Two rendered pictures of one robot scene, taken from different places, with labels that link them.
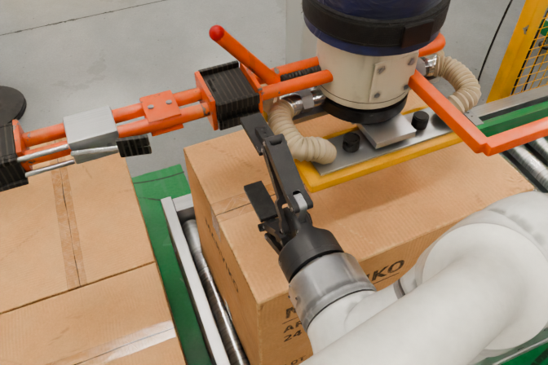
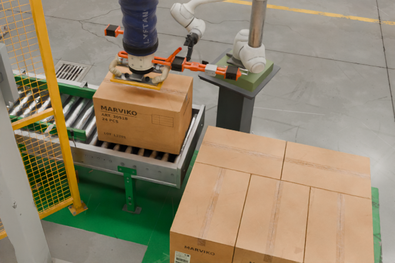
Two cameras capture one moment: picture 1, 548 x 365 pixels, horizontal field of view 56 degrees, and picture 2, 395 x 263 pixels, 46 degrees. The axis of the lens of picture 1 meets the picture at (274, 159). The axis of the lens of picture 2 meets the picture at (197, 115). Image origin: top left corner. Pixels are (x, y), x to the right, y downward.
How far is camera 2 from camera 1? 3.24 m
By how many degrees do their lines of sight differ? 88
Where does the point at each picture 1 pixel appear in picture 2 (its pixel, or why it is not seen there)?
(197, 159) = (178, 107)
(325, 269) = (195, 30)
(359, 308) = (196, 25)
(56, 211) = (217, 198)
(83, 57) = not seen: outside the picture
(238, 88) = (177, 60)
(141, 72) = not seen: outside the picture
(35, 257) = (232, 185)
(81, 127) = (213, 67)
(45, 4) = not seen: outside the picture
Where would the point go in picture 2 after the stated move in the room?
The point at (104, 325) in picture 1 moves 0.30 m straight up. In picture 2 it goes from (220, 153) to (224, 121)
